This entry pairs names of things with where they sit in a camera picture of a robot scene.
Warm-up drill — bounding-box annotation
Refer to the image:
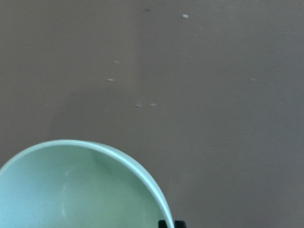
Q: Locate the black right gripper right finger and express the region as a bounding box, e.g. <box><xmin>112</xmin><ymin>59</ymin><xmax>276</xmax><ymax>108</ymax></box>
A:
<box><xmin>174</xmin><ymin>220</ymin><xmax>186</xmax><ymax>228</ymax></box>

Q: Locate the green ceramic bowl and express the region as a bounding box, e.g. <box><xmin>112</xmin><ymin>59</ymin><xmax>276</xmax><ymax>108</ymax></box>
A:
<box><xmin>0</xmin><ymin>140</ymin><xmax>174</xmax><ymax>228</ymax></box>

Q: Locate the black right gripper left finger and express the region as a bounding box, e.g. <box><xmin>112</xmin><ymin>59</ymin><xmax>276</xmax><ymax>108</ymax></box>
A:
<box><xmin>158</xmin><ymin>220</ymin><xmax>166</xmax><ymax>228</ymax></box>

